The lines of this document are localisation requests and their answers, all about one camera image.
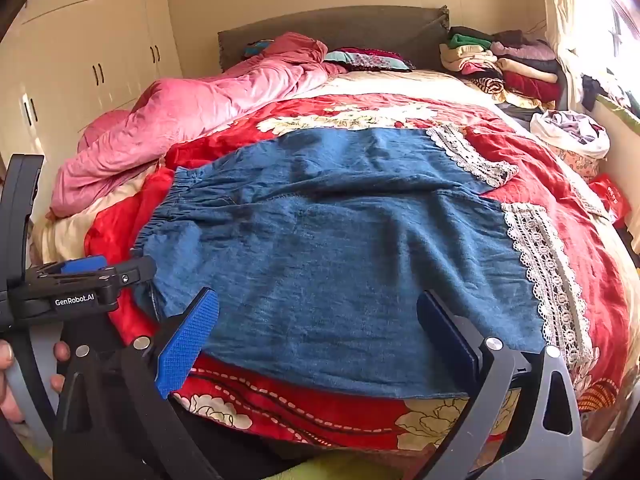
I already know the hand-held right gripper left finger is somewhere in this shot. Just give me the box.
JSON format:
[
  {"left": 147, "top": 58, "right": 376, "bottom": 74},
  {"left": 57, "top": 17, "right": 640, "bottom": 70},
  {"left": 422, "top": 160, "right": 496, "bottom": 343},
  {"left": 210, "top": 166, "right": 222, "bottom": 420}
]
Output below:
[{"left": 52, "top": 287, "right": 223, "bottom": 480}]

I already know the stack of folded clothes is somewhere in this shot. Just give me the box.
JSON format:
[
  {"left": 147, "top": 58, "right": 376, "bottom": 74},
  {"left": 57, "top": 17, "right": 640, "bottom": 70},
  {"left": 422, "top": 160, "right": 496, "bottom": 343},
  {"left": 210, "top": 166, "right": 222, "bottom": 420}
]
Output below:
[{"left": 439, "top": 26, "right": 568, "bottom": 111}]

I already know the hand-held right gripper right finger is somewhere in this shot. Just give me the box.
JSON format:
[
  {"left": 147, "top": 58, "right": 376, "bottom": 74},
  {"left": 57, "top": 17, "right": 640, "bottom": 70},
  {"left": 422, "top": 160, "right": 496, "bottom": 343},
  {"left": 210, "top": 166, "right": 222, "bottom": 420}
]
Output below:
[{"left": 416, "top": 290, "right": 586, "bottom": 480}]

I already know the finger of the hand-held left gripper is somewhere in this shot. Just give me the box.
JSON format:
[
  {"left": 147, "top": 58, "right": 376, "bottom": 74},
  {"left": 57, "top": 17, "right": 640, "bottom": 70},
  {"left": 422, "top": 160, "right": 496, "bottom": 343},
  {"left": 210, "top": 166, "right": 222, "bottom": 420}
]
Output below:
[
  {"left": 60, "top": 256, "right": 109, "bottom": 275},
  {"left": 10, "top": 256, "right": 157, "bottom": 318}
]

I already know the window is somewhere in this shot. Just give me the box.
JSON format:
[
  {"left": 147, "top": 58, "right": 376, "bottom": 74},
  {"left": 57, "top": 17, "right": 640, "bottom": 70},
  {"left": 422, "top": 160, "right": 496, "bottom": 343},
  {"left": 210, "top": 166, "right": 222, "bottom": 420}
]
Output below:
[{"left": 570, "top": 0, "right": 640, "bottom": 86}]

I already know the cream curtain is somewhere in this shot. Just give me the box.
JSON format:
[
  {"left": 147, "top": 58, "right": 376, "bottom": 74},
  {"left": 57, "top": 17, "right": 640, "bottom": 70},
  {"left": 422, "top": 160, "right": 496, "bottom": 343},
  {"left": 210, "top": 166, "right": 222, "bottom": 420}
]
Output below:
[{"left": 539, "top": 0, "right": 587, "bottom": 106}]

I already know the teal patterned pillow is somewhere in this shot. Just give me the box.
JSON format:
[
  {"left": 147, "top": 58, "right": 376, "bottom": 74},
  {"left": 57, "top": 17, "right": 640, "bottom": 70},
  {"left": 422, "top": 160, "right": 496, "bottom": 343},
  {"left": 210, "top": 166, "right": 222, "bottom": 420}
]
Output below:
[{"left": 243, "top": 40, "right": 275, "bottom": 61}]

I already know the person's left hand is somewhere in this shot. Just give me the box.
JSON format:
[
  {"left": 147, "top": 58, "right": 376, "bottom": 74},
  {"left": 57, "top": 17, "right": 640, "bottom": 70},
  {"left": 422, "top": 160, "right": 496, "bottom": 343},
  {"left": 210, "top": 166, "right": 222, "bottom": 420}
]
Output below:
[{"left": 0, "top": 339, "right": 72, "bottom": 423}]

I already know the pink quilt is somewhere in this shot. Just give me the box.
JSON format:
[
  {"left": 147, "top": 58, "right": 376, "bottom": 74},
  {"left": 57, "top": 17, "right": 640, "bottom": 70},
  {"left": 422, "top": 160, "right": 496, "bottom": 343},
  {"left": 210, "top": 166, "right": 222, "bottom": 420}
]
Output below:
[{"left": 50, "top": 32, "right": 347, "bottom": 218}]

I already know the grey headboard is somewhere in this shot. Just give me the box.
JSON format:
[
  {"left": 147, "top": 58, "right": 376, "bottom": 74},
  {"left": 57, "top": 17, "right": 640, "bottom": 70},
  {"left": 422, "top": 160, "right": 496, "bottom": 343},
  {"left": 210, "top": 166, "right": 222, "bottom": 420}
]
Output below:
[{"left": 217, "top": 5, "right": 451, "bottom": 73}]

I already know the dark patterned pillow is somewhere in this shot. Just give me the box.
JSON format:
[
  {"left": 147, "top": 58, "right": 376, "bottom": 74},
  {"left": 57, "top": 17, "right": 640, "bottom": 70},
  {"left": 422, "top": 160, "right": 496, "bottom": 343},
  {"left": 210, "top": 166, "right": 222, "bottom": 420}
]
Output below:
[{"left": 324, "top": 47, "right": 416, "bottom": 72}]

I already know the white bag of clothes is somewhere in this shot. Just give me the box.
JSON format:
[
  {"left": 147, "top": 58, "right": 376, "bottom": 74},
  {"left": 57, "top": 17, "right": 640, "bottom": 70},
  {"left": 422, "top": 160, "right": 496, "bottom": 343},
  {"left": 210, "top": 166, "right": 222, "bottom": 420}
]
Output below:
[{"left": 530, "top": 110, "right": 612, "bottom": 161}]

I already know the blue denim pants lace trim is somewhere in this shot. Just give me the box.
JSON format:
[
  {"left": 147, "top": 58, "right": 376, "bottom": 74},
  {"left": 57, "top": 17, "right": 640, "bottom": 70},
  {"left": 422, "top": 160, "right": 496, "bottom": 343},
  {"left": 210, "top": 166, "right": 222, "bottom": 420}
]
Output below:
[{"left": 131, "top": 127, "right": 598, "bottom": 401}]

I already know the dark cloth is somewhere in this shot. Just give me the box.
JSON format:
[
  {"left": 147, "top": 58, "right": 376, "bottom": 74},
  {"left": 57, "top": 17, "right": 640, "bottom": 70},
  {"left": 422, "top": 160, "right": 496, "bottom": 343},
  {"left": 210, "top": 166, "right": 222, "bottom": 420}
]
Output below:
[{"left": 580, "top": 74, "right": 621, "bottom": 111}]

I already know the yellow green cloth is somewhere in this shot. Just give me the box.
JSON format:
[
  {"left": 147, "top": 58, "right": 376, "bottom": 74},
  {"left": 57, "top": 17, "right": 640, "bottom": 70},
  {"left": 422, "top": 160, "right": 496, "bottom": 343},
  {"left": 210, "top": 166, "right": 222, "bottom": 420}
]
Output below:
[{"left": 295, "top": 452, "right": 406, "bottom": 480}]

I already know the pink floral cloth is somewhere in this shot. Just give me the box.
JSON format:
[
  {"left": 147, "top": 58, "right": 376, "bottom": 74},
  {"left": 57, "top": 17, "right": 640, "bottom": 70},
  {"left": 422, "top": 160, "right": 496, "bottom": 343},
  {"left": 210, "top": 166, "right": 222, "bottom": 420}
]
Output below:
[{"left": 550, "top": 145, "right": 603, "bottom": 183}]

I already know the cream wardrobe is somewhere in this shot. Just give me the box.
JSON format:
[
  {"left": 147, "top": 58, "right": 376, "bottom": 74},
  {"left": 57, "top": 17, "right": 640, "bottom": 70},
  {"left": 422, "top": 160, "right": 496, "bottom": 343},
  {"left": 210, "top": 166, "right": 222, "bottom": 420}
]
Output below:
[{"left": 0, "top": 0, "right": 183, "bottom": 211}]

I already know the red floral bedspread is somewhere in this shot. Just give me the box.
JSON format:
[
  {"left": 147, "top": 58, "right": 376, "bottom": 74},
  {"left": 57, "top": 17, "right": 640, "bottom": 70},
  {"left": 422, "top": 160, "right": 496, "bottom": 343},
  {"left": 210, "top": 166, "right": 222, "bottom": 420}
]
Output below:
[{"left": 82, "top": 92, "right": 633, "bottom": 448}]

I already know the red packet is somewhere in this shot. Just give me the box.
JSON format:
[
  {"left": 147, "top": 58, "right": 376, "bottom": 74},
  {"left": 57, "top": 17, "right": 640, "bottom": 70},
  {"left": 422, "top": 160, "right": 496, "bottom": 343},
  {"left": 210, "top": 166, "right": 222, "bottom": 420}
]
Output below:
[{"left": 589, "top": 174, "right": 632, "bottom": 226}]

